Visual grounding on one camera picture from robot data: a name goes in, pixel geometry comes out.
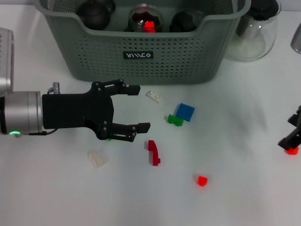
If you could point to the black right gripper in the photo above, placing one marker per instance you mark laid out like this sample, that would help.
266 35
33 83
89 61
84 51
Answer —
299 124

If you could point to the glass pitcher with black lid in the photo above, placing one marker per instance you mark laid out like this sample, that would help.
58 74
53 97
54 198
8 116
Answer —
254 44

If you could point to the glass teacup black sleeve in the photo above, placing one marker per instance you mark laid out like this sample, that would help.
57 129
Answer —
138 16
182 22

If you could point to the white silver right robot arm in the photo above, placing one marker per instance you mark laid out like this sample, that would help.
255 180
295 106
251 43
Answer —
296 38

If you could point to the flat green square brick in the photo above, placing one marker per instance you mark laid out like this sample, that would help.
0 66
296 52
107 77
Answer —
114 135

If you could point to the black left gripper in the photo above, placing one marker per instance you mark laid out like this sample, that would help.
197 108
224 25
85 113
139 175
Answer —
70 110

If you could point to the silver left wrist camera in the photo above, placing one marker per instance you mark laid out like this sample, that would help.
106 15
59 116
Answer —
5 61

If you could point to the small red cube brick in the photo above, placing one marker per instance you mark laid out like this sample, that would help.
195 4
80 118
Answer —
202 181
292 151

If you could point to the small green stepped brick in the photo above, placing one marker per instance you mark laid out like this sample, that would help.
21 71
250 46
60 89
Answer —
175 119

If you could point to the grey perforated plastic storage bin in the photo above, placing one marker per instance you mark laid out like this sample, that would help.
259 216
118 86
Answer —
176 61

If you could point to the blue square building brick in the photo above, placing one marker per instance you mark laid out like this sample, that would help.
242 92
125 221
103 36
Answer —
185 111

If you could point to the orange-red sloped brick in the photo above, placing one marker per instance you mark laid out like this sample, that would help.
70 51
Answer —
149 27

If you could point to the dark red curved brick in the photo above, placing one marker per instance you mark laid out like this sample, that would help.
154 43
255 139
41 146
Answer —
152 150

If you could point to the dark clay teapot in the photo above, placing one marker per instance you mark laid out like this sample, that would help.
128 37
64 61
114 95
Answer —
94 15

